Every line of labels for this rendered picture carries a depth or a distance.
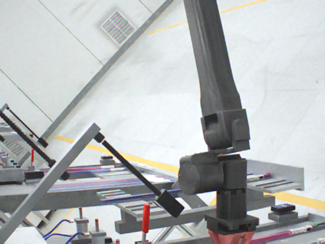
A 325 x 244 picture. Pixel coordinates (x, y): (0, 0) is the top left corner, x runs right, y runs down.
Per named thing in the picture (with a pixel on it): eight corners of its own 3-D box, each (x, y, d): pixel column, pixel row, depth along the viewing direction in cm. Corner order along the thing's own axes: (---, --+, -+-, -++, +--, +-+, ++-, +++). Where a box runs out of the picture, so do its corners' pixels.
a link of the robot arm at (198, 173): (248, 117, 99) (219, 125, 106) (195, 120, 92) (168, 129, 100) (257, 185, 97) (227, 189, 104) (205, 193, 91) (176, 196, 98)
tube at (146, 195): (267, 177, 162) (266, 173, 161) (269, 178, 160) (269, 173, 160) (100, 203, 142) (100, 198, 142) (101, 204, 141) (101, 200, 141)
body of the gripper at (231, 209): (229, 233, 95) (229, 192, 95) (203, 223, 104) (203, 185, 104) (260, 228, 97) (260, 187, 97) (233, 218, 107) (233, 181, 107)
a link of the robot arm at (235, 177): (253, 154, 99) (233, 152, 104) (223, 157, 96) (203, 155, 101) (253, 192, 100) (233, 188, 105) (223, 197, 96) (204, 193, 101)
